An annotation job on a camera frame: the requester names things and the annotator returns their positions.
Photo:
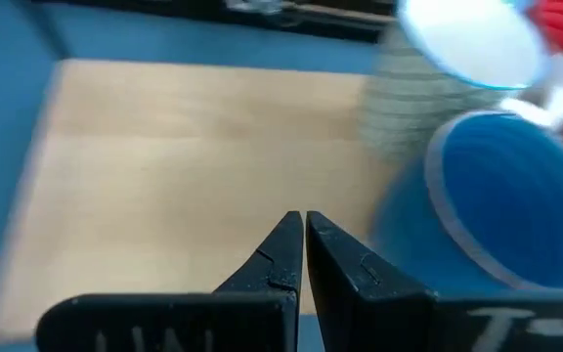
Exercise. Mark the silver metal bracket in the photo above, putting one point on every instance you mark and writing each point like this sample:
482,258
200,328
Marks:
257,6

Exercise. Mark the black table frame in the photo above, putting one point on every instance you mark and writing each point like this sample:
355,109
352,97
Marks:
213,17

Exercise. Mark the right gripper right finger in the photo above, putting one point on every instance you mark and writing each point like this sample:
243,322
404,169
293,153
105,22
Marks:
359,313

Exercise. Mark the wooden shelf with black frame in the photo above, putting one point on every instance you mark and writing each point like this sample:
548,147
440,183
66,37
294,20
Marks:
164,171

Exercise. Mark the green leaf pattern mug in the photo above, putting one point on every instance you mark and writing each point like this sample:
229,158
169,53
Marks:
408,98

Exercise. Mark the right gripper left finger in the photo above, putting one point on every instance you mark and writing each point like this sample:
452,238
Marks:
262,313

